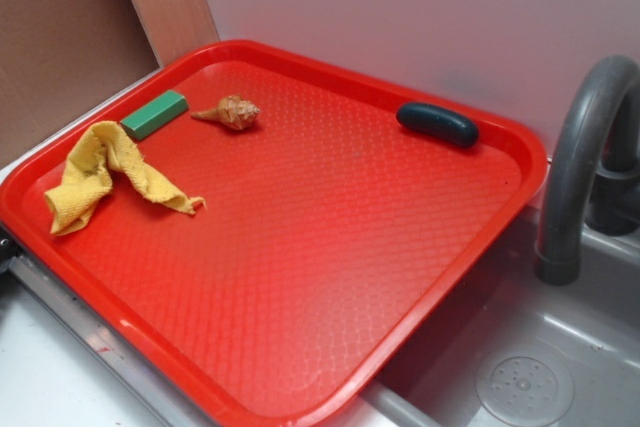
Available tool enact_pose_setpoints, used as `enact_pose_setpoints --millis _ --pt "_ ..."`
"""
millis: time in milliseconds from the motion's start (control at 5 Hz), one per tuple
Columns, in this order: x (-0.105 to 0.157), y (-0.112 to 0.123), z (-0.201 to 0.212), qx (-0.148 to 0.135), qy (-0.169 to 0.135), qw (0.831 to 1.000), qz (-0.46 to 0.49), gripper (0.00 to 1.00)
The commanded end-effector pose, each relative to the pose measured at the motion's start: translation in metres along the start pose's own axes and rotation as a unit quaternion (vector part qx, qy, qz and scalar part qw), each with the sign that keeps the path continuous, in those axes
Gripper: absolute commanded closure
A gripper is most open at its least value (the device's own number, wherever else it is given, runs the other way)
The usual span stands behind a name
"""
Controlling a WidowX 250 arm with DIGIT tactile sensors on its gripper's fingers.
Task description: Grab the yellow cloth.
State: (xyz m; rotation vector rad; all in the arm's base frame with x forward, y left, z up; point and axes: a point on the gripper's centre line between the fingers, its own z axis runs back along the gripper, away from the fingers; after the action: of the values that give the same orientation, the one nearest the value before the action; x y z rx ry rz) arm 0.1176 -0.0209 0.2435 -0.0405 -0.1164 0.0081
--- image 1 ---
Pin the yellow cloth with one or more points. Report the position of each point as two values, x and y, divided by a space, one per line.
102 149

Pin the red plastic tray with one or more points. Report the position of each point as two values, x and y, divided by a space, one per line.
328 234

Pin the brown conch seashell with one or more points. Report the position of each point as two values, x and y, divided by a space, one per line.
233 112

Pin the dark green toy pickle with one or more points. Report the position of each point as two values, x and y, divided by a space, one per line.
438 122

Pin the green rectangular block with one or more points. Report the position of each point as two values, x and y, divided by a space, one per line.
154 115

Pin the grey plastic sink basin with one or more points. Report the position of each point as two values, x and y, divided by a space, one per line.
505 349

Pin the grey curved faucet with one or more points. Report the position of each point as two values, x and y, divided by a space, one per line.
594 176

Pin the black knob at edge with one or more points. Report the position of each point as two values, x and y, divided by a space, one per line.
7 252

